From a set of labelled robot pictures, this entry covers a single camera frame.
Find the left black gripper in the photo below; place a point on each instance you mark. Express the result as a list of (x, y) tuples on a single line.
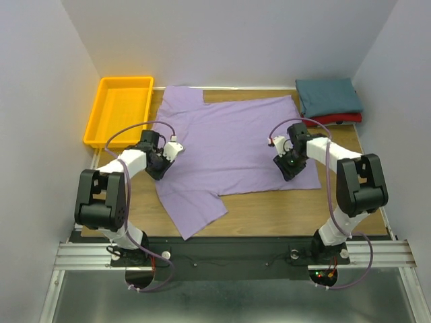
[(167, 163)]

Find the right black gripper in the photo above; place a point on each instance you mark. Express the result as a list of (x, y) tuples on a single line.
[(287, 172)]

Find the purple t shirt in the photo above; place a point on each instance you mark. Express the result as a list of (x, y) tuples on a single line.
[(225, 152)]

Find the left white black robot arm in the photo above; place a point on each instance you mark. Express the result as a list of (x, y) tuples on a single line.
[(104, 194)]

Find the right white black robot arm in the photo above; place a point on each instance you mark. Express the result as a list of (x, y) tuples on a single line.
[(355, 182)]

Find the folded teal t shirt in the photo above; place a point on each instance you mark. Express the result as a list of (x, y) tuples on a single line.
[(320, 97)]

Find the folded red t shirt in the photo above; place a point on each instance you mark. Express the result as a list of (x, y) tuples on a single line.
[(337, 119)]

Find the yellow plastic bin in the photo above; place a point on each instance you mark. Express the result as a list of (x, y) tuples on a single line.
[(119, 103)]

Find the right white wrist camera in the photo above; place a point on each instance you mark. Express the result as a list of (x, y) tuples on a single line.
[(281, 144)]

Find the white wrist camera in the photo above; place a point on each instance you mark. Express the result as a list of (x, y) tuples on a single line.
[(172, 150), (281, 144)]

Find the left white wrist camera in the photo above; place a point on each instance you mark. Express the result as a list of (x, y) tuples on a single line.
[(172, 150)]

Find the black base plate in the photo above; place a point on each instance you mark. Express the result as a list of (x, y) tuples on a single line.
[(227, 259)]

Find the aluminium frame rail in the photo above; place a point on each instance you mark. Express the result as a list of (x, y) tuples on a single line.
[(378, 285)]

